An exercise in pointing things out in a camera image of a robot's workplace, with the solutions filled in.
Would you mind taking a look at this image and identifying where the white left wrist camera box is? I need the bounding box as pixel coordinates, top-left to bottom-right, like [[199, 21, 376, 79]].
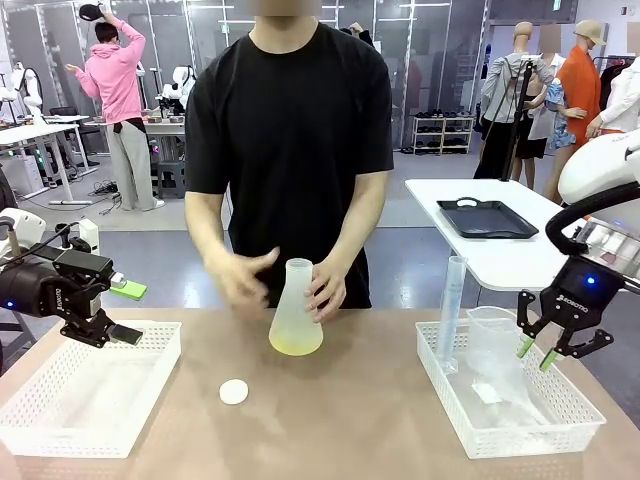
[[77, 218, 102, 256]]

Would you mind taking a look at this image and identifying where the white round flask cap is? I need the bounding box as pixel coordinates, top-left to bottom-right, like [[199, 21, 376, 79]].
[[218, 378, 250, 405]]

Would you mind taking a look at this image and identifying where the person's left hand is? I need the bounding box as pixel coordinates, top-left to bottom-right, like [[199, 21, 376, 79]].
[[303, 259, 349, 325]]

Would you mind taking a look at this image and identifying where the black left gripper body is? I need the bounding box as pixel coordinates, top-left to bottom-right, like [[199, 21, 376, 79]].
[[0, 258, 105, 327]]

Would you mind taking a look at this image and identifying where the person's right hand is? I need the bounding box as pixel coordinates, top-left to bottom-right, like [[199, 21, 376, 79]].
[[201, 247, 282, 322]]

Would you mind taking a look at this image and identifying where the person's left forearm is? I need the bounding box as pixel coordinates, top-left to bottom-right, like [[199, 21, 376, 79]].
[[327, 169, 392, 275]]

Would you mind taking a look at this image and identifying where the mannequin in floral dress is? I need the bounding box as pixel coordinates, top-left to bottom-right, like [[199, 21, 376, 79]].
[[514, 24, 576, 189]]

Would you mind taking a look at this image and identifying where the clear plastic measuring beaker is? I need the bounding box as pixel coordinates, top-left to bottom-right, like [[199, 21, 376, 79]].
[[465, 306, 525, 382]]

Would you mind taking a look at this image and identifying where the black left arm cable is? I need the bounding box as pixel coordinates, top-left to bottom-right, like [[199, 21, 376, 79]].
[[0, 222, 81, 267]]

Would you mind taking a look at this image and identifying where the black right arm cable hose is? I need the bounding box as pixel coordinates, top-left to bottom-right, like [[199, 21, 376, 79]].
[[544, 182, 640, 254]]

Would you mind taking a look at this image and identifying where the grey plastic step stool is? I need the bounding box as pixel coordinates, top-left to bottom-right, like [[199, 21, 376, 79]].
[[157, 160, 191, 200]]

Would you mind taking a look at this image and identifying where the black plastic tray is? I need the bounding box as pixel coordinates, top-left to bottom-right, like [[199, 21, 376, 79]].
[[436, 197, 540, 240]]

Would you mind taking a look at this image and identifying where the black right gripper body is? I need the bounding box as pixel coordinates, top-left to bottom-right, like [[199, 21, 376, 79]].
[[543, 255, 627, 332]]

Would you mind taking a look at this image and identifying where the mannequin in orange jacket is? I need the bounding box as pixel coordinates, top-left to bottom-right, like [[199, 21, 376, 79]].
[[543, 19, 609, 204]]

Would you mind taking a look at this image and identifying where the white humanoid robot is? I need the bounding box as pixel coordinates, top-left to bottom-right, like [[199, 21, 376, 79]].
[[159, 63, 198, 115], [9, 62, 44, 119]]

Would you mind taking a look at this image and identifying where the white perforated plastic basket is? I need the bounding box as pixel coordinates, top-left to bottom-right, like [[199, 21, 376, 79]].
[[0, 320, 183, 459], [414, 318, 608, 460]]

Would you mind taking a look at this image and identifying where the black camera tripod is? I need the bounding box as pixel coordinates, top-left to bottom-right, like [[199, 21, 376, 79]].
[[499, 54, 539, 182]]

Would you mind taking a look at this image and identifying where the clear plastic graduated cylinder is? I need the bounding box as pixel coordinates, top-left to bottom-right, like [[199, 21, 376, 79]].
[[435, 255, 469, 376]]

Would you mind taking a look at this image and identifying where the white shoe rack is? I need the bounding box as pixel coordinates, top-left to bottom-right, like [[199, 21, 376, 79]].
[[412, 113, 476, 156]]

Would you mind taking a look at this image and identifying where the mannequin in grey shirt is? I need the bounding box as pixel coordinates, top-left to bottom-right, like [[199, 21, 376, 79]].
[[473, 21, 557, 180]]

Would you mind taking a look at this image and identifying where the mannequin in white jacket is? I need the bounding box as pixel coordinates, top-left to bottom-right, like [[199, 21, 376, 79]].
[[587, 59, 640, 146]]

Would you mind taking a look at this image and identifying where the grey workbench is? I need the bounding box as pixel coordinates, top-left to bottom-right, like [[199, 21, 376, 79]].
[[84, 115, 190, 196]]

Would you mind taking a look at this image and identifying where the person's right forearm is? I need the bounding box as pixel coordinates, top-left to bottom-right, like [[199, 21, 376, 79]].
[[184, 192, 237, 262]]

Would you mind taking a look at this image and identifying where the person in pink hoodie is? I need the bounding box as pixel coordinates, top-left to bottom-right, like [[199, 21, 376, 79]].
[[67, 2, 167, 212]]

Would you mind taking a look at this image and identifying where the translucent plastic conical flask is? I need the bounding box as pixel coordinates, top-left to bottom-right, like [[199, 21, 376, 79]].
[[268, 257, 327, 357]]

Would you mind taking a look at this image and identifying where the person in black T-shirt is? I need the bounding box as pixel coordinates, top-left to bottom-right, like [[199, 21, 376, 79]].
[[183, 0, 395, 324]]

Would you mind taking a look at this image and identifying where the white office desk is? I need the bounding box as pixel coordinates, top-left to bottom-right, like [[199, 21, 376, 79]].
[[0, 119, 96, 206]]

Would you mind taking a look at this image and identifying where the person in black clothes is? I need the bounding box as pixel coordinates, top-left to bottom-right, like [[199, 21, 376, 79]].
[[339, 21, 377, 51]]

